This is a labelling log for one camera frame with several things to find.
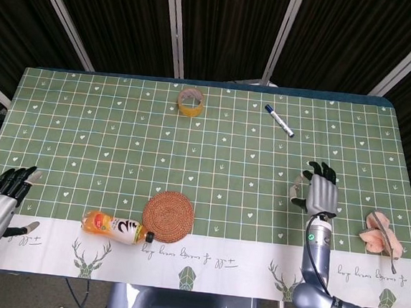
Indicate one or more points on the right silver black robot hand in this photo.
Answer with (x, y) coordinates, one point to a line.
(322, 196)

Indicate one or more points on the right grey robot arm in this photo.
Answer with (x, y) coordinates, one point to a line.
(320, 257)

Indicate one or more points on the blue and white marker pen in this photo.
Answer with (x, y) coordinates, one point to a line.
(279, 121)

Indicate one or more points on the green checked tablecloth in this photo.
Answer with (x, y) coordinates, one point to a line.
(226, 163)

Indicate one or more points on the orange juice plastic bottle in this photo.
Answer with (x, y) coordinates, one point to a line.
(120, 227)

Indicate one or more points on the round woven rattan coaster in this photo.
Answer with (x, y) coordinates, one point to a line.
(167, 215)

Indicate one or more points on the yellow packing tape roll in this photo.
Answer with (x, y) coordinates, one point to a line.
(191, 111)

